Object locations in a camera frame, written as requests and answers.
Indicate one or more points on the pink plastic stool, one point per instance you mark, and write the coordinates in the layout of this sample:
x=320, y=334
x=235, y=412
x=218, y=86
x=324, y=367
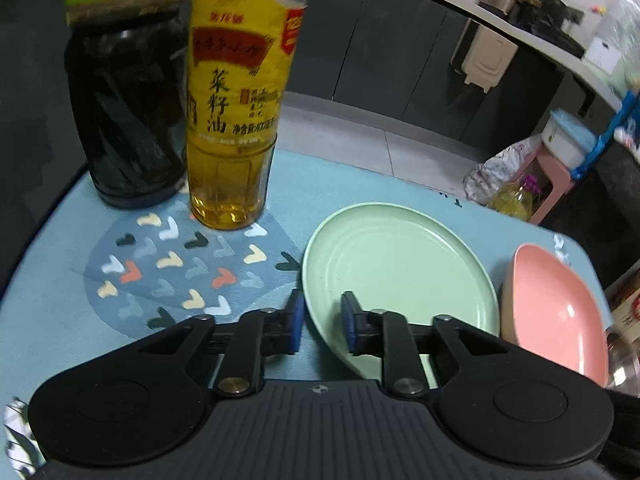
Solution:
x=557, y=180

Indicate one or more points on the large oil jug purple cap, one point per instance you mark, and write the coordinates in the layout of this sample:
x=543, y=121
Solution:
x=515, y=200

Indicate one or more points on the white container blue lid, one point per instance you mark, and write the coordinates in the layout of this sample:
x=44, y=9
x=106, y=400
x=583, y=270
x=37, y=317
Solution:
x=565, y=142

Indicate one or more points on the blue plastic strip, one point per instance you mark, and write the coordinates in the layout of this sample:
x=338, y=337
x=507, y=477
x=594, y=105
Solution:
x=607, y=132

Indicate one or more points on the blue printed tablecloth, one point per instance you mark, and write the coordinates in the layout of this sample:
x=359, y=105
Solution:
x=75, y=285

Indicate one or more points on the white countertop appliance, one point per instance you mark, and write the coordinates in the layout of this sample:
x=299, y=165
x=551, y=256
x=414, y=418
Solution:
x=605, y=55

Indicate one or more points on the pink bowl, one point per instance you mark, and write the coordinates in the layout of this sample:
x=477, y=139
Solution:
x=560, y=310

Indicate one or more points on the dark kitchen cabinets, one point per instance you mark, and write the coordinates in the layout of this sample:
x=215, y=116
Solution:
x=400, y=35

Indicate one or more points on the beige hanging bin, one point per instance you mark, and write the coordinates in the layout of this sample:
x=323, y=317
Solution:
x=482, y=60

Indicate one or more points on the red and white paper bag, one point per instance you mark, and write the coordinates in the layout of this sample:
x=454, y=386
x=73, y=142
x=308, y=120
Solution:
x=627, y=305

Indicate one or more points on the clear plastic bag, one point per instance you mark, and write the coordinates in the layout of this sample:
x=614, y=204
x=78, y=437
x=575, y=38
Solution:
x=622, y=17

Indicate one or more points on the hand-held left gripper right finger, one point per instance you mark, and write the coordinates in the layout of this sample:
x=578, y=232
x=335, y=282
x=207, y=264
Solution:
x=351, y=322

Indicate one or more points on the stainless steel bowl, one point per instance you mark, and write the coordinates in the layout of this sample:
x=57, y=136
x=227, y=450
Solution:
x=625, y=360

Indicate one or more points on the black air fryer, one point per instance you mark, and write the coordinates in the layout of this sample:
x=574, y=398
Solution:
x=542, y=10

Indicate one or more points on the white kitchen countertop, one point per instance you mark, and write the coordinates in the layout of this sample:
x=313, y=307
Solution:
x=595, y=85

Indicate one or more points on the black electric grill pan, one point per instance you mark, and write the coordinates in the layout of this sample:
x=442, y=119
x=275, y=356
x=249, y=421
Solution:
x=565, y=42

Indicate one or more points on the silver rice cooker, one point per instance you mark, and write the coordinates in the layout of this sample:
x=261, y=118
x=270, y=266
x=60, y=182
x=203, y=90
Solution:
x=500, y=0

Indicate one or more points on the green plate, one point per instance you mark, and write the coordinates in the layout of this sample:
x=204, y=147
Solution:
x=400, y=270

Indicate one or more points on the dark vinegar bottle green label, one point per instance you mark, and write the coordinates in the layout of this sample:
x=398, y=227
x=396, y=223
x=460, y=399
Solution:
x=125, y=110

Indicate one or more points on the yellow cooking oil bottle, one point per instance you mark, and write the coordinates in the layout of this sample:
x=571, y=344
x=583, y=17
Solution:
x=230, y=110

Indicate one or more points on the floral plastic bag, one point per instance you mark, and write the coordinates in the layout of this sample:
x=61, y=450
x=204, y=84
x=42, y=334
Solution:
x=492, y=165

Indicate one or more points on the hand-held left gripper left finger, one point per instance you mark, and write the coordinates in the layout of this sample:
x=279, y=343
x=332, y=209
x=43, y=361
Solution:
x=296, y=320

